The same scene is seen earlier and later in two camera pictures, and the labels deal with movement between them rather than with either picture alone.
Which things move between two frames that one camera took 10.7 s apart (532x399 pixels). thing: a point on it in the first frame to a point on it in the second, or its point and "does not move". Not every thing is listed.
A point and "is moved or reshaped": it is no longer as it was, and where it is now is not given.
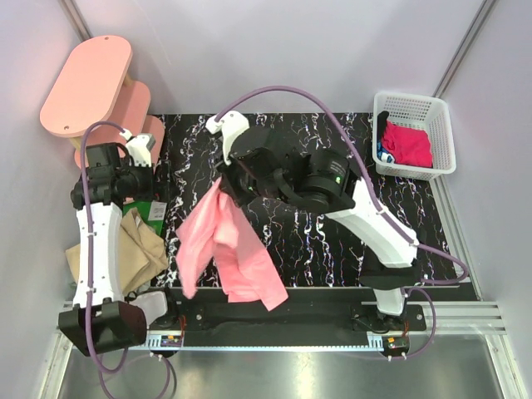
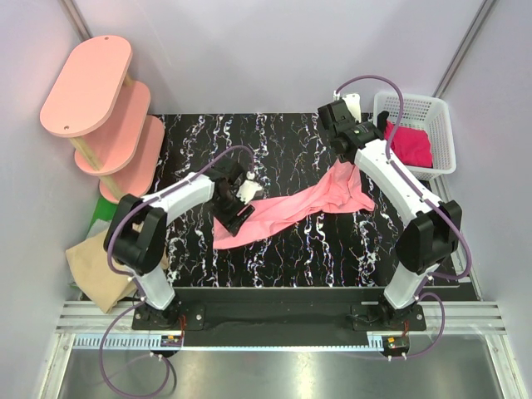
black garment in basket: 381,125 does not move
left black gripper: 162,189 to 233,222
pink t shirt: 213,232 is moved or reshaped
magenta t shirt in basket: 408,146 does not move
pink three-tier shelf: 93,86 does not move
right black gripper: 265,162 to 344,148
